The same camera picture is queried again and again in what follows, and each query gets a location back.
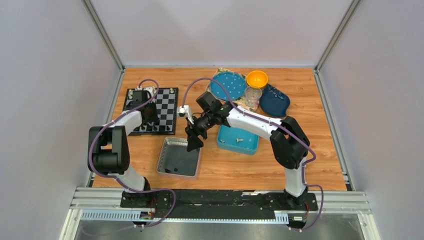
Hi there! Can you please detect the dark blue leaf plate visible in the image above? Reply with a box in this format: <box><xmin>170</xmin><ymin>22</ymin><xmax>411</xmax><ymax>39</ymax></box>
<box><xmin>259</xmin><ymin>84</ymin><xmax>291</xmax><ymax>118</ymax></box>

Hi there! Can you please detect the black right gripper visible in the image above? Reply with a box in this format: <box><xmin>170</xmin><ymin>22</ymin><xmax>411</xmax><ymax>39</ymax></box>
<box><xmin>185</xmin><ymin>111</ymin><xmax>216</xmax><ymax>153</ymax></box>

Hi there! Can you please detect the black and white chessboard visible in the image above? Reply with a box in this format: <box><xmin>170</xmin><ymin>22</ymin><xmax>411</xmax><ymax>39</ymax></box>
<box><xmin>122</xmin><ymin>87</ymin><xmax>179</xmax><ymax>136</ymax></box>

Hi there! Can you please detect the light blue dotted plate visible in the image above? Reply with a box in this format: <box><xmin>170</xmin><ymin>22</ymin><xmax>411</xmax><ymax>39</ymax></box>
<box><xmin>209</xmin><ymin>71</ymin><xmax>247</xmax><ymax>101</ymax></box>

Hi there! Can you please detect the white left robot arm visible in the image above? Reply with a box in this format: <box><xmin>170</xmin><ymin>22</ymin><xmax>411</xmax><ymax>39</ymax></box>
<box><xmin>87</xmin><ymin>87</ymin><xmax>158</xmax><ymax>208</ymax></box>

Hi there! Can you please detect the yellow bowl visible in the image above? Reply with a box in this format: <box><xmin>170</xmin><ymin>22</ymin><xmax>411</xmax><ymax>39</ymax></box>
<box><xmin>245</xmin><ymin>70</ymin><xmax>269</xmax><ymax>89</ymax></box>

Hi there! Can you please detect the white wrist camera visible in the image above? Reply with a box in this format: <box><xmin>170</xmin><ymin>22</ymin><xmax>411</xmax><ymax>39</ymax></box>
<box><xmin>135</xmin><ymin>86</ymin><xmax>157</xmax><ymax>99</ymax></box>
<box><xmin>177</xmin><ymin>105</ymin><xmax>194</xmax><ymax>124</ymax></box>

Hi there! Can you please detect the clear glass cup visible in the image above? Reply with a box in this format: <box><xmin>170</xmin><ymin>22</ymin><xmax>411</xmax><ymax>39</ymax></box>
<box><xmin>244</xmin><ymin>86</ymin><xmax>262</xmax><ymax>111</ymax></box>

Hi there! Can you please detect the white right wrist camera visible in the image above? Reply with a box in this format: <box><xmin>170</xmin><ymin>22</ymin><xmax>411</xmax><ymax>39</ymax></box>
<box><xmin>177</xmin><ymin>105</ymin><xmax>194</xmax><ymax>124</ymax></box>

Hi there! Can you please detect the silver metal tray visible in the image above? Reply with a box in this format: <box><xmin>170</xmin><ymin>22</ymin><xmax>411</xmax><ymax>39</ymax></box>
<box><xmin>156</xmin><ymin>136</ymin><xmax>202</xmax><ymax>180</ymax></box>

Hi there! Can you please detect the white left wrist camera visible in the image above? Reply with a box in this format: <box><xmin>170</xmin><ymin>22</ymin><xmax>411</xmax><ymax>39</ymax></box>
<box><xmin>135</xmin><ymin>86</ymin><xmax>157</xmax><ymax>99</ymax></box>

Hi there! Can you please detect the blue plastic bin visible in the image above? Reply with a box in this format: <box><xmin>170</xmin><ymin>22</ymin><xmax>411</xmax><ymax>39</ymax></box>
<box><xmin>216</xmin><ymin>125</ymin><xmax>259</xmax><ymax>156</ymax></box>

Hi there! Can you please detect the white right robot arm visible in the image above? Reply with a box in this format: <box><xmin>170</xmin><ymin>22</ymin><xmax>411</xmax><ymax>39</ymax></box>
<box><xmin>177</xmin><ymin>91</ymin><xmax>310</xmax><ymax>210</ymax></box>

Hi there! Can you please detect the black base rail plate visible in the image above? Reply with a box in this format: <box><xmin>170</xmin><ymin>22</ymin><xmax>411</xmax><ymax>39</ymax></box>
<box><xmin>120</xmin><ymin>189</ymin><xmax>319</xmax><ymax>220</ymax></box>

